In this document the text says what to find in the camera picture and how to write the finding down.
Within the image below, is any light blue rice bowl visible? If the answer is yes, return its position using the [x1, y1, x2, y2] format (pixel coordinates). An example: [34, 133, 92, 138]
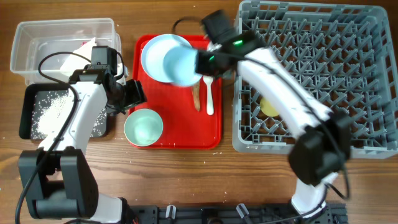
[163, 46, 202, 86]

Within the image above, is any white plastic spoon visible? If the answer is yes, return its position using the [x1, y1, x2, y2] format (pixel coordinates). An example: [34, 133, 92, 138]
[203, 76, 214, 115]

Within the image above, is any red plastic tray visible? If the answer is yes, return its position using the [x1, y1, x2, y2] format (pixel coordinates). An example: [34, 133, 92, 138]
[129, 34, 223, 150]

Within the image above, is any yellow plastic cup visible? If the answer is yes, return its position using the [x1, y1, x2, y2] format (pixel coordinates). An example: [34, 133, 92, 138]
[260, 98, 279, 117]

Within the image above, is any black waste tray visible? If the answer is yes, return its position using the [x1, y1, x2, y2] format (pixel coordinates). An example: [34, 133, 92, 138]
[18, 82, 110, 141]

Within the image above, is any clear plastic bin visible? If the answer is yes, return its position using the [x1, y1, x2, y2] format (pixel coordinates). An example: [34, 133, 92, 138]
[10, 18, 121, 85]

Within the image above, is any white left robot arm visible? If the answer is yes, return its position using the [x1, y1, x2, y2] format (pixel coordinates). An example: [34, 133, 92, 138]
[14, 46, 146, 223]

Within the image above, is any brown carrot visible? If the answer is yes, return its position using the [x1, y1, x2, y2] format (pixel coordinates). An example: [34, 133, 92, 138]
[192, 82, 201, 111]

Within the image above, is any light green bowl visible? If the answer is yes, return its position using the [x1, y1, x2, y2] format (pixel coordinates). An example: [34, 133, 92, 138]
[124, 109, 164, 147]

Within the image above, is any white napkin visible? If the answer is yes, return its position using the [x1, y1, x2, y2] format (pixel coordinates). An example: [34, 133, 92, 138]
[60, 37, 97, 77]

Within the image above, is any grey dishwasher rack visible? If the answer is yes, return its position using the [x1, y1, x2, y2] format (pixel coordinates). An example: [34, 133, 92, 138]
[234, 1, 397, 159]

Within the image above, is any white rice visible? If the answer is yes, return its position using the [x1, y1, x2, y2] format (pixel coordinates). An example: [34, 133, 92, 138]
[32, 91, 108, 140]

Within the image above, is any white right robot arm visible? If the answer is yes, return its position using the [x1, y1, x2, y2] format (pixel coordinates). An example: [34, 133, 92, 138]
[195, 10, 352, 220]

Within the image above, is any large light blue plate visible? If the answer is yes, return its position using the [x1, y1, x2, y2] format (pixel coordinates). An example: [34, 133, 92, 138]
[141, 34, 191, 83]

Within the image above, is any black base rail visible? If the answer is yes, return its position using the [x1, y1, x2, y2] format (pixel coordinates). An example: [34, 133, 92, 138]
[131, 203, 348, 224]

